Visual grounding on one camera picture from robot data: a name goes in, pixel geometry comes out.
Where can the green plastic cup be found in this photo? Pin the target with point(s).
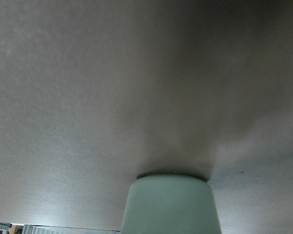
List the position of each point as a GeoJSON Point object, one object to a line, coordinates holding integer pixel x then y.
{"type": "Point", "coordinates": [170, 204]}

